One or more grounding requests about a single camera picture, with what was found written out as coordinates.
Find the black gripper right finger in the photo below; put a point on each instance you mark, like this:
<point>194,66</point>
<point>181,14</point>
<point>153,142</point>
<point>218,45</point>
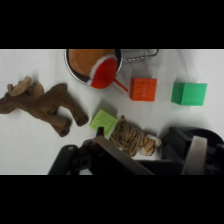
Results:
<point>197,153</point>

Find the tiger plush toy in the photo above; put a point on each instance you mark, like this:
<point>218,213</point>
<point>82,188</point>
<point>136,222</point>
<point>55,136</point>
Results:
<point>133,138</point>

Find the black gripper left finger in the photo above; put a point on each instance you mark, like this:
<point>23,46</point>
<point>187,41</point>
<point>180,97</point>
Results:
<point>100,156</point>

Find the brown moose plush toy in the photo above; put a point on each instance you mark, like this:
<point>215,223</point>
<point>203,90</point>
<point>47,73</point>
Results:
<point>43,103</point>

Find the orange-red block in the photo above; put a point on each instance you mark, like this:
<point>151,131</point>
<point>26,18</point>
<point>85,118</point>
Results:
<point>143,89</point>

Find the light green block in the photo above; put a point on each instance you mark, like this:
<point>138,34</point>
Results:
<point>103,121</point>

